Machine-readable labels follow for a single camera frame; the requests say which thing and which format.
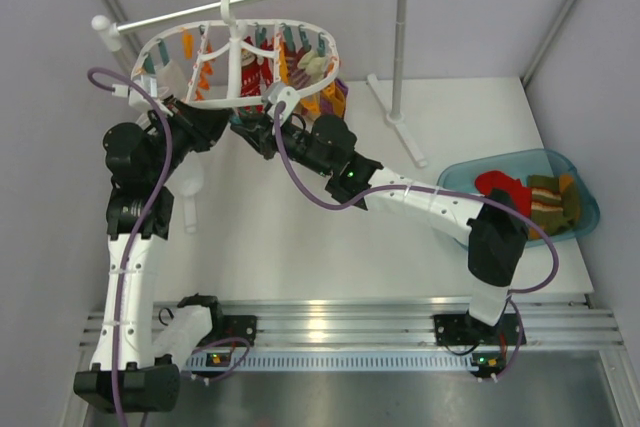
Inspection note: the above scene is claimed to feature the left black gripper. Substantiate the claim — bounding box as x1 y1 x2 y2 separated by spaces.
146 96 232 184

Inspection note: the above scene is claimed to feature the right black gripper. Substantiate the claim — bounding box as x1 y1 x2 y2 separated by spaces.
232 112 333 180

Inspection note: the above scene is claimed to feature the white oval clip hanger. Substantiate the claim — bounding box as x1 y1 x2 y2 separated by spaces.
131 0 340 110

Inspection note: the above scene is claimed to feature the olive orange striped sock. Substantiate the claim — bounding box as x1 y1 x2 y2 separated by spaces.
527 173 583 237

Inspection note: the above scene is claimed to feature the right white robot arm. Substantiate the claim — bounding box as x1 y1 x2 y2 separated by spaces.
231 114 528 347

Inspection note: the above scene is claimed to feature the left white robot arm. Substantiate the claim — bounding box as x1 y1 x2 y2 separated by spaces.
73 100 231 416

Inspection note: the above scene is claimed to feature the white black striped hanging sock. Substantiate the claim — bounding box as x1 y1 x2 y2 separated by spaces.
151 60 188 100

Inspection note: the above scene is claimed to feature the red patterned hanging sock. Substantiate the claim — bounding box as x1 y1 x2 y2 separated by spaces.
241 49 273 97

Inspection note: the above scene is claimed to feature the purple orange hanging sock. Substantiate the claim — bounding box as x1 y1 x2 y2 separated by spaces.
288 55 349 121

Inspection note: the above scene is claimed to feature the cream hanging sock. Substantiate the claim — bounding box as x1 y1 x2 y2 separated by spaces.
297 49 331 83

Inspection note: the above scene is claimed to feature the blue plastic basin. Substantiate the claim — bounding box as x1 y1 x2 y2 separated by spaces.
437 149 600 242

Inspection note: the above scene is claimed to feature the red sock in basin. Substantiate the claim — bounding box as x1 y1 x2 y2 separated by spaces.
474 170 532 217

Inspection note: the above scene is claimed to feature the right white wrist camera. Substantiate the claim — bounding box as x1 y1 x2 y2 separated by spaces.
262 82 301 119

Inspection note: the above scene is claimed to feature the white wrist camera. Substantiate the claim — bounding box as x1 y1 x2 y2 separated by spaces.
262 82 301 119
112 74 169 113

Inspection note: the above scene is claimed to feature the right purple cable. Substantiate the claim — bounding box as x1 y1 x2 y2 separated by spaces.
272 99 560 296

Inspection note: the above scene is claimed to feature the purple cable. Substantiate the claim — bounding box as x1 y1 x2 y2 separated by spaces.
272 99 560 296
87 66 176 427

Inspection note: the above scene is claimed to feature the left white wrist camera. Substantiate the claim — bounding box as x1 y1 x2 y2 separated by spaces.
112 74 169 113

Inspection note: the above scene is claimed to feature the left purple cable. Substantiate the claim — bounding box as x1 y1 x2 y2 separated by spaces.
87 66 176 427

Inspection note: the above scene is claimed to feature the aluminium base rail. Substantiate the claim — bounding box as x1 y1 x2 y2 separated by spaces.
178 297 624 376

